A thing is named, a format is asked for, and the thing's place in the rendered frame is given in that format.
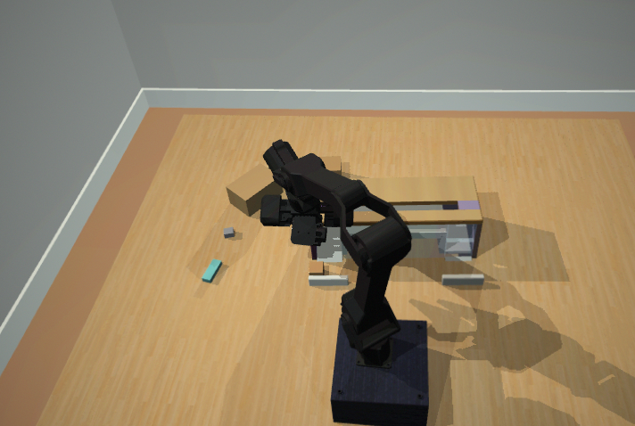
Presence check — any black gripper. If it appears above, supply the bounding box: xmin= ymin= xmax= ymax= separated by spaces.
xmin=260 ymin=194 xmax=354 ymax=227

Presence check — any teal rectangular block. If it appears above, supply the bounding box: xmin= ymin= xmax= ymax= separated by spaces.
xmin=202 ymin=259 xmax=222 ymax=283

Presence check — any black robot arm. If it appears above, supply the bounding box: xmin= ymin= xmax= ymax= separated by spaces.
xmin=263 ymin=139 xmax=412 ymax=369

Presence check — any small brown block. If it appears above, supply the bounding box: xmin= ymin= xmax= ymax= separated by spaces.
xmin=309 ymin=261 xmax=325 ymax=275

